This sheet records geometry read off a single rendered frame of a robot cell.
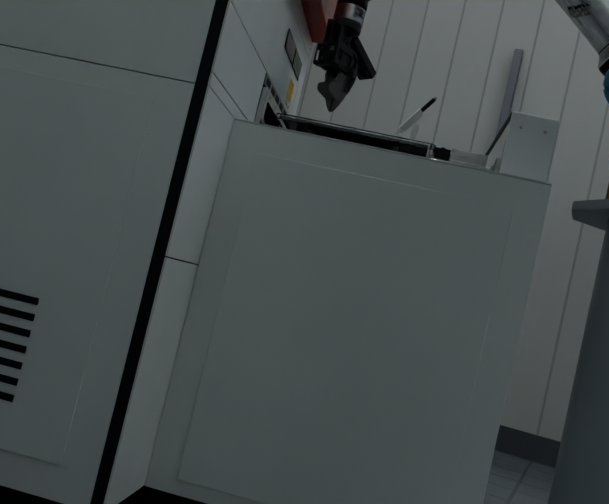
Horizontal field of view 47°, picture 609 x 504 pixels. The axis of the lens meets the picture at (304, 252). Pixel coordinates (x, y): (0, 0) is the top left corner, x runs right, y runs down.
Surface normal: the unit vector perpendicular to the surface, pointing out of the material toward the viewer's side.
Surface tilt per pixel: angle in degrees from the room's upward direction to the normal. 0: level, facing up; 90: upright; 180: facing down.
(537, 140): 90
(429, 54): 90
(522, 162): 90
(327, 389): 90
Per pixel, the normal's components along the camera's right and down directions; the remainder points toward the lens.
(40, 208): -0.11, -0.09
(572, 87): -0.37, -0.15
